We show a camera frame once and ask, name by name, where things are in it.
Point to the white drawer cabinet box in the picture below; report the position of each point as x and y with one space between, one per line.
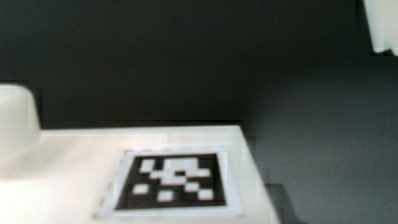
383 23

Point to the white front drawer tray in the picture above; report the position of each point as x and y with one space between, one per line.
161 175

